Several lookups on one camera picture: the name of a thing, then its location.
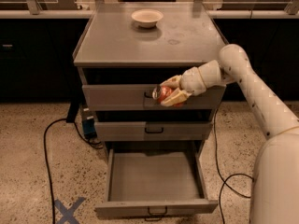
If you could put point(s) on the grey drawer cabinet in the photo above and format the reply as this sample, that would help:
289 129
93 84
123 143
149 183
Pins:
114 50

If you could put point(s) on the grey open bottom drawer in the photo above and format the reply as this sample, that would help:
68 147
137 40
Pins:
154 183

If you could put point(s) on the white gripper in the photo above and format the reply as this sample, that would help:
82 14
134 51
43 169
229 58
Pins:
192 81

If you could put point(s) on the blue tape cross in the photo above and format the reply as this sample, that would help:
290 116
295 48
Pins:
68 213

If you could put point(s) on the dark background counter cabinets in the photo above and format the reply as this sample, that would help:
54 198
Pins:
36 56

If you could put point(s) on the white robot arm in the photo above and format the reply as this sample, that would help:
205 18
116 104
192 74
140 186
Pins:
275 187

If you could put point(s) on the grey middle drawer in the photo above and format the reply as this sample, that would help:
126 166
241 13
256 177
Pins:
152 131

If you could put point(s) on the white bowl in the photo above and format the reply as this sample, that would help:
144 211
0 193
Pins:
147 18

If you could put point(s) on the blue power box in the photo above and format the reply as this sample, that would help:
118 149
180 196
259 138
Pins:
87 121

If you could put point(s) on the grey top drawer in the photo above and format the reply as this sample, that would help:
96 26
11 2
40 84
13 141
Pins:
138 97

